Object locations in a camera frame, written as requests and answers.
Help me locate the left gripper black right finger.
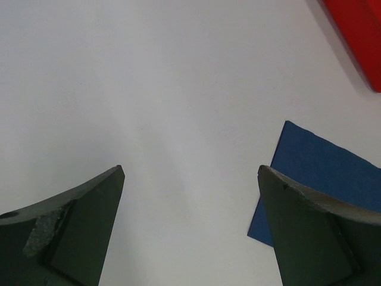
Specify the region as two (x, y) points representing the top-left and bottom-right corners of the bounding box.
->
(258, 165), (380, 285)

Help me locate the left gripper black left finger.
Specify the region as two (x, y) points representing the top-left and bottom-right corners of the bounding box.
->
(1, 165), (125, 285)

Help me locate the dark blue paper napkin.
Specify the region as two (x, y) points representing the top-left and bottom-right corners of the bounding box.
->
(246, 120), (381, 247)

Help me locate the red plastic bin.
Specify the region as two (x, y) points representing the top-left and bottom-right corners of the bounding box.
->
(319, 0), (380, 94)

